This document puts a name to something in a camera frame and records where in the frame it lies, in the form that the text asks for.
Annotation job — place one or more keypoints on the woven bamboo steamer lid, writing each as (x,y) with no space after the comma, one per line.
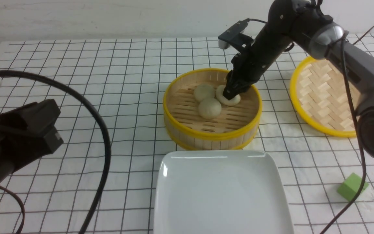
(318,94)

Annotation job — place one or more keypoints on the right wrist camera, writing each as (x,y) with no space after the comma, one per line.
(235,37)

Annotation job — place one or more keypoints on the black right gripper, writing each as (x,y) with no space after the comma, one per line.
(251,64)

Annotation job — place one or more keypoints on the steamed bun front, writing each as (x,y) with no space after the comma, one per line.
(209,108)

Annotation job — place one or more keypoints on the white square ceramic plate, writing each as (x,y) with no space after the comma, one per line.
(220,192)

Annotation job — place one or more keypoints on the bamboo steamer basket yellow rim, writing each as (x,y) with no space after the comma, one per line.
(233,129)

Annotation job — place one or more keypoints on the green foam cube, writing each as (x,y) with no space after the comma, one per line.
(350,186)

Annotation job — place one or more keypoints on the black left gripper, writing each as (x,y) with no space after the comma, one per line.
(28,133)

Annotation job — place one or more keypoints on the white grid tablecloth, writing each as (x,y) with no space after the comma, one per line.
(125,81)

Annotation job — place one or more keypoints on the steamed bun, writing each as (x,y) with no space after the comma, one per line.
(209,108)
(203,91)
(219,96)

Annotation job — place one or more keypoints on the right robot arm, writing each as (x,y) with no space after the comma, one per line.
(303,23)

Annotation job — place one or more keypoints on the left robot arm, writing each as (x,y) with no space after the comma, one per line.
(27,134)

